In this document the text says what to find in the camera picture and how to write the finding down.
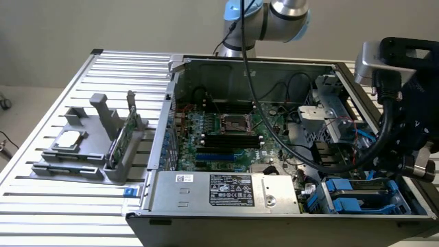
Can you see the black RAM slots short bank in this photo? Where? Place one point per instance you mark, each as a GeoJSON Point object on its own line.
{"type": "Point", "coordinates": [236, 106]}

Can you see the metal drive cage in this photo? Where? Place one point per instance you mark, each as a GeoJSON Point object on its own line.
{"type": "Point", "coordinates": [320, 118]}

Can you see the black caster wheel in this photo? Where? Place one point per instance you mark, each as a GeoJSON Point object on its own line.
{"type": "Point", "coordinates": [5, 103]}

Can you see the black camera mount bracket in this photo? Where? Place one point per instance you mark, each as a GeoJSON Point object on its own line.
{"type": "Point", "coordinates": [397, 49]}

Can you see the black RAM slots long bank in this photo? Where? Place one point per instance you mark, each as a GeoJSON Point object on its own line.
{"type": "Point", "coordinates": [232, 141]}

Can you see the blue expansion slot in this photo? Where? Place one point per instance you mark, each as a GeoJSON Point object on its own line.
{"type": "Point", "coordinates": [213, 156]}

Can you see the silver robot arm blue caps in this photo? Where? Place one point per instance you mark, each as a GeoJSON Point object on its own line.
{"type": "Point", "coordinates": [280, 23]}

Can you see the silver CPU chip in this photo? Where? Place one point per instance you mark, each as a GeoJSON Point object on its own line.
{"type": "Point", "coordinates": [69, 139]}

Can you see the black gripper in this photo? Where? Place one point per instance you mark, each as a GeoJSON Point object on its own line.
{"type": "Point", "coordinates": [418, 121]}

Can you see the green graphics card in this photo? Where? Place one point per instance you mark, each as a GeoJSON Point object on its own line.
{"type": "Point", "coordinates": [124, 133]}

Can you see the blue disk bay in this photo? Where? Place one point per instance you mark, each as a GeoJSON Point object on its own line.
{"type": "Point", "coordinates": [337, 189]}

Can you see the CPU socket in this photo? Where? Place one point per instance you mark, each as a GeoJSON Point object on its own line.
{"type": "Point", "coordinates": [237, 123]}

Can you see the black plastic fan shroud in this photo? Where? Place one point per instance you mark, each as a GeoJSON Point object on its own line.
{"type": "Point", "coordinates": [328, 154]}

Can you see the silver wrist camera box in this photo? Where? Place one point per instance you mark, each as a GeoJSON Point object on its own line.
{"type": "Point", "coordinates": [366, 61]}

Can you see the small blue clip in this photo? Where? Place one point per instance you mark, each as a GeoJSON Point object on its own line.
{"type": "Point", "coordinates": [129, 192]}

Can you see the green motherboard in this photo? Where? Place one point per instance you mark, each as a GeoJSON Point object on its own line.
{"type": "Point", "coordinates": [273, 139]}

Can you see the silver chipset heatsink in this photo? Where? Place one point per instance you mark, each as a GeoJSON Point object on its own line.
{"type": "Point", "coordinates": [258, 168]}

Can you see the silver power supply unit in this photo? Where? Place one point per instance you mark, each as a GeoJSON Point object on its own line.
{"type": "Point", "coordinates": [194, 198]}

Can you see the grey parts rack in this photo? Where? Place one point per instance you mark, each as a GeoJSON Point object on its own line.
{"type": "Point", "coordinates": [76, 164]}

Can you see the open black PC case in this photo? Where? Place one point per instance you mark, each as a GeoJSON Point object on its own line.
{"type": "Point", "coordinates": [240, 229]}

